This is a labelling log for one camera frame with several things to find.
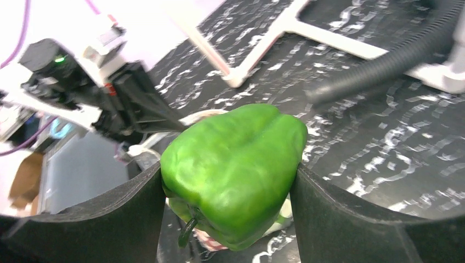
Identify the clear zip top bag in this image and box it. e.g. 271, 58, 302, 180
127, 110, 293, 251

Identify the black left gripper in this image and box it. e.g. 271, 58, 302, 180
19, 38, 186, 144

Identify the green fake pepper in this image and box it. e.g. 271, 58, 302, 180
161, 104, 308, 251

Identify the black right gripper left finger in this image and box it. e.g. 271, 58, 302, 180
1, 164, 165, 262

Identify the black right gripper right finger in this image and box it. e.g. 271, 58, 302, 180
290, 165, 464, 262

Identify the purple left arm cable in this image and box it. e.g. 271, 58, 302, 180
0, 0, 103, 157

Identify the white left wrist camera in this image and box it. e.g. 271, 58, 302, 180
72, 14, 127, 87

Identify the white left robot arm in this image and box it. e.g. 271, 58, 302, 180
3, 37, 186, 145

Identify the white PVC pipe frame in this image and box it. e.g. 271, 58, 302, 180
160, 0, 465, 94

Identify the black corrugated hose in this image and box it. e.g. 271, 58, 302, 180
305, 0, 465, 106

